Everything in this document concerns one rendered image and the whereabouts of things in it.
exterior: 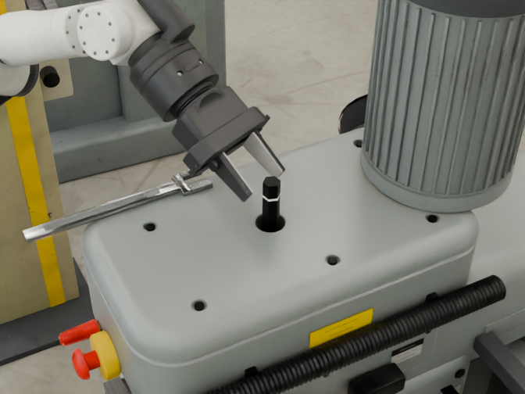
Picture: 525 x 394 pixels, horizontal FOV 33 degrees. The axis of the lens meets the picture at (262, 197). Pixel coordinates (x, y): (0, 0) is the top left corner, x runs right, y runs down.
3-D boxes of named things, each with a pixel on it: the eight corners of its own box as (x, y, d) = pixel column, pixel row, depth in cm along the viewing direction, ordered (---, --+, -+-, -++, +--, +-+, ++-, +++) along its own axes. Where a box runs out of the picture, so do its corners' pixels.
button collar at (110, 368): (108, 391, 109) (103, 359, 105) (92, 356, 113) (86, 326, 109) (123, 385, 110) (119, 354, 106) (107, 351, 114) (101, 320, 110)
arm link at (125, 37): (121, 109, 106) (62, 37, 107) (173, 89, 114) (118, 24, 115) (171, 45, 99) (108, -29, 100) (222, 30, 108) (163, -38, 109)
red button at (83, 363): (81, 388, 108) (77, 368, 106) (71, 366, 111) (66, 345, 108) (107, 379, 109) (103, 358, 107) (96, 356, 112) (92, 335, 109)
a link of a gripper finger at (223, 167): (246, 202, 106) (213, 162, 107) (255, 190, 104) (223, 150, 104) (237, 208, 105) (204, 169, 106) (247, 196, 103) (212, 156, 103)
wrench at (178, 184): (29, 249, 105) (28, 244, 105) (19, 229, 108) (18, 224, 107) (212, 187, 114) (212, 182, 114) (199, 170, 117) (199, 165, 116)
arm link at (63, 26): (139, 54, 105) (57, 62, 112) (182, 41, 113) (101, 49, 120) (128, -1, 104) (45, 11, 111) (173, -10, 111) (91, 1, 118)
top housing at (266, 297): (154, 447, 103) (143, 361, 93) (81, 299, 121) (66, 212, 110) (476, 309, 120) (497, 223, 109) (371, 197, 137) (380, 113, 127)
